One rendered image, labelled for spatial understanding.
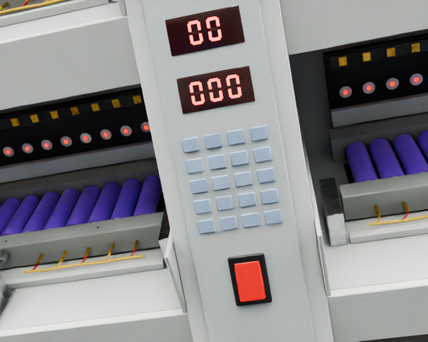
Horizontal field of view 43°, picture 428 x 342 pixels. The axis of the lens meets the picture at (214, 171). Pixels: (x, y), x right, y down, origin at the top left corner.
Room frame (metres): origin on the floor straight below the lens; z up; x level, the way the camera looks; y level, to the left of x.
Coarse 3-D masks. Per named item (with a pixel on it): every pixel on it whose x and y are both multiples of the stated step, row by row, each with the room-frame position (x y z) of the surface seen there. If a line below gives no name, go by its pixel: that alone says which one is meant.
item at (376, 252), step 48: (384, 48) 0.47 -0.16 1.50; (336, 96) 0.50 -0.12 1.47; (384, 96) 0.49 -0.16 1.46; (336, 144) 0.48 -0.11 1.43; (384, 144) 0.46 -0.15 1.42; (336, 192) 0.40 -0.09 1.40; (384, 192) 0.39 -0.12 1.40; (336, 240) 0.38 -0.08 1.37; (384, 240) 0.37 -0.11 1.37; (336, 288) 0.34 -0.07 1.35; (384, 288) 0.33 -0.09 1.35; (336, 336) 0.35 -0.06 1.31; (384, 336) 0.35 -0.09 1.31
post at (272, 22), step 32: (128, 0) 0.35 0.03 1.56; (288, 64) 0.34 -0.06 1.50; (160, 96) 0.35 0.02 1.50; (288, 96) 0.34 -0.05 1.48; (160, 128) 0.35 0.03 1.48; (288, 128) 0.34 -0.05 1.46; (160, 160) 0.35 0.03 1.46; (288, 160) 0.34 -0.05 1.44; (192, 288) 0.35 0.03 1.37; (320, 288) 0.34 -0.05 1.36; (192, 320) 0.35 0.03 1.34; (320, 320) 0.34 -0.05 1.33
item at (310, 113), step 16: (416, 32) 0.51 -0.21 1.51; (336, 48) 0.53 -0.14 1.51; (304, 64) 0.53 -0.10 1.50; (320, 64) 0.53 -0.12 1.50; (304, 80) 0.53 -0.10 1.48; (320, 80) 0.53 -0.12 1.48; (80, 96) 0.57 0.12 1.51; (304, 96) 0.53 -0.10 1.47; (320, 96) 0.53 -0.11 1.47; (0, 112) 0.58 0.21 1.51; (304, 112) 0.53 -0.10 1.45; (320, 112) 0.53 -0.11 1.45; (304, 128) 0.53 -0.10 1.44; (320, 128) 0.53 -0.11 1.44; (320, 144) 0.53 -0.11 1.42
